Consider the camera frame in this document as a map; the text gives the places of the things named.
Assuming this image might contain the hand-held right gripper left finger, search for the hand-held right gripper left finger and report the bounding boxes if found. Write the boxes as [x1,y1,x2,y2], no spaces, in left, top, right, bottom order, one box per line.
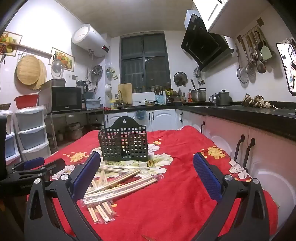
[24,151,102,241]

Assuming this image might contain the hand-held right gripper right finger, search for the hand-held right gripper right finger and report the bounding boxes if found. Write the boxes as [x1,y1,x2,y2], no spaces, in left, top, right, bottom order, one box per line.
[193,152,271,241]

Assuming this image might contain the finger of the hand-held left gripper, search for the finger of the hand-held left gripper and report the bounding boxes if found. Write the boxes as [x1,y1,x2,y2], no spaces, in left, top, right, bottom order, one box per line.
[10,157,46,173]
[13,158,66,183]

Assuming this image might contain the pile of wooden chopsticks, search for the pile of wooden chopsticks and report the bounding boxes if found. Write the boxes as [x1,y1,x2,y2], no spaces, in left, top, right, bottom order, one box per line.
[82,162,164,207]

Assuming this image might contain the black plastic utensil holder basket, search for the black plastic utensil holder basket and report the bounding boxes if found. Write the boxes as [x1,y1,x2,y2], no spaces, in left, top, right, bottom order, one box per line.
[98,116,149,162]

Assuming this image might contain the plastic drawer unit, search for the plastic drawer unit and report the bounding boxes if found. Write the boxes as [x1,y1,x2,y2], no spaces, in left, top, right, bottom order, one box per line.
[14,106,52,161]

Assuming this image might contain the plastic-wrapped chopstick packet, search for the plastic-wrapped chopstick packet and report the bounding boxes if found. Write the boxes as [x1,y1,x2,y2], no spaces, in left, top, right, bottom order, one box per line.
[87,201,116,224]

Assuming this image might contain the red plastic basin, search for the red plastic basin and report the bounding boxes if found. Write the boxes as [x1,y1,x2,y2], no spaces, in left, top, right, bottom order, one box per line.
[14,94,39,109]

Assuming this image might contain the red floral tablecloth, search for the red floral tablecloth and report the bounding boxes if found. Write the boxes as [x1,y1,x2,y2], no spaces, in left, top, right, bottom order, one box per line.
[26,126,279,241]

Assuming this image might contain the metal shelf table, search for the metal shelf table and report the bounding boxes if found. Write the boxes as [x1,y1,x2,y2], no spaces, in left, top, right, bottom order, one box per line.
[45,108,104,149]

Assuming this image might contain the black microwave oven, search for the black microwave oven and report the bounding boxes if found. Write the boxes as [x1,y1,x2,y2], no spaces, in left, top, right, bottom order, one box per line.
[39,86,83,113]

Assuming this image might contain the white base cabinets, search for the white base cabinets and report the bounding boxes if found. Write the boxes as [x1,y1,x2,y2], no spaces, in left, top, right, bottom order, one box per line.
[104,109,296,232]

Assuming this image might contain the black kitchen countertop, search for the black kitchen countertop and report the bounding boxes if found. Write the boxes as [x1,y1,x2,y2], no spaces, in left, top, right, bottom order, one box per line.
[104,101,296,142]

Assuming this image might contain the small metal kettle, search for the small metal kettle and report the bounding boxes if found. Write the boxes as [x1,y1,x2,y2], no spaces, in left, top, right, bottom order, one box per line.
[209,93,220,107]

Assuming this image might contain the grey metal canister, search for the grey metal canister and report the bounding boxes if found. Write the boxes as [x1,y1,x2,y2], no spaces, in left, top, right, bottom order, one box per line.
[218,90,230,106]

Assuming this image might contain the steel stockpot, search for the steel stockpot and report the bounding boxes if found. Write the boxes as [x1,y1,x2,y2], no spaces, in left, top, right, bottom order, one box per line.
[191,88,207,102]

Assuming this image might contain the black blender jug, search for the black blender jug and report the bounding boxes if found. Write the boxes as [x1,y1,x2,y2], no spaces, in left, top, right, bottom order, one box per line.
[76,80,88,93]

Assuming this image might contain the round bamboo tray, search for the round bamboo tray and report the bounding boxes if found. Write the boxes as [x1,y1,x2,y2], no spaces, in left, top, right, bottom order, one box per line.
[16,55,48,90]

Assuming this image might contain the pile of brown ginger roots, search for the pile of brown ginger roots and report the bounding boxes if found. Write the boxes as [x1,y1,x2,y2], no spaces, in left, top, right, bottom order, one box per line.
[242,94,278,109]

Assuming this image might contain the wooden cutting board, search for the wooden cutting board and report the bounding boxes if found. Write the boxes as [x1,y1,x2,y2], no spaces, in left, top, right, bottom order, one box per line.
[118,83,133,105]

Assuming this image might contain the glass pot lid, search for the glass pot lid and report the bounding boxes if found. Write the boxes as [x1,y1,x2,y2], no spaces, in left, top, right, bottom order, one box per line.
[51,59,65,79]

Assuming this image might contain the white countertop box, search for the white countertop box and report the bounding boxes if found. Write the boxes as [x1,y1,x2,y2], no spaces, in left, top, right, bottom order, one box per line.
[132,92,155,106]

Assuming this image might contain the hanging dark pot lid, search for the hanging dark pot lid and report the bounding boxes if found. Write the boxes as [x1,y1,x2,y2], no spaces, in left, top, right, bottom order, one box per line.
[174,72,187,87]

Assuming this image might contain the hanging steel basin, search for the hanging steel basin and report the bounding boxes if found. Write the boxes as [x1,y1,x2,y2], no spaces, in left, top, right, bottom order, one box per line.
[91,65,103,77]

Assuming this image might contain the slotted metal skimmer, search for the slotted metal skimmer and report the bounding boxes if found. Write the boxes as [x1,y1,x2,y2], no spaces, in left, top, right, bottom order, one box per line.
[245,37,257,79]

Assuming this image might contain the dark metal ladle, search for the dark metal ladle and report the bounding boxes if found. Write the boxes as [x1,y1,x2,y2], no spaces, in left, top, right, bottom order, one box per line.
[253,32,267,74]

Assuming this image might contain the dark kitchen window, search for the dark kitchen window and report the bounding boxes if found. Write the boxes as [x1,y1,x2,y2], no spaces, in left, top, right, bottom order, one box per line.
[120,34,171,90]

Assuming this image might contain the white water heater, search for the white water heater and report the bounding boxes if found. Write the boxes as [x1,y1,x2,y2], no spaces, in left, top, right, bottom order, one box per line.
[71,24,110,58]

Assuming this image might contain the black range hood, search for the black range hood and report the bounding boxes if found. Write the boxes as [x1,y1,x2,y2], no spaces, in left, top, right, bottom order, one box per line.
[180,13,234,71]

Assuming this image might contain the smartphone on holder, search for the smartphone on holder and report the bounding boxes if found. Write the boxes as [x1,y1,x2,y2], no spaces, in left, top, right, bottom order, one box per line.
[276,42,296,96]

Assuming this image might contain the light green spatula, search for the light green spatula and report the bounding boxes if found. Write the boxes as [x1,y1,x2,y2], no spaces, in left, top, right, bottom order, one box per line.
[261,35,273,61]

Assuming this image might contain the white upper cabinet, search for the white upper cabinet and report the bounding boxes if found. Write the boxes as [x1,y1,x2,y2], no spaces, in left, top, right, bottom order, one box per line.
[192,0,262,38]

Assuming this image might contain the wooden wall shelf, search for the wooden wall shelf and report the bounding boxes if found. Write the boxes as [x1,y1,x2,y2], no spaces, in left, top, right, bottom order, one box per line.
[5,43,52,57]

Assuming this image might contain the fruit wall poster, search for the fruit wall poster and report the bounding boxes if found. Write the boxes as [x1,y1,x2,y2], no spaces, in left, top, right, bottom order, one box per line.
[49,47,75,70]
[0,31,23,57]

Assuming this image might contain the wire mesh strainer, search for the wire mesh strainer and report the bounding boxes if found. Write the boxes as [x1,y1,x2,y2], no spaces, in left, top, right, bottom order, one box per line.
[235,44,250,84]

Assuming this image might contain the wall utensil rail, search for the wall utensil rail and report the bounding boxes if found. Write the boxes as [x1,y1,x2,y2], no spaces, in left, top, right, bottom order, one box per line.
[236,17,265,42]

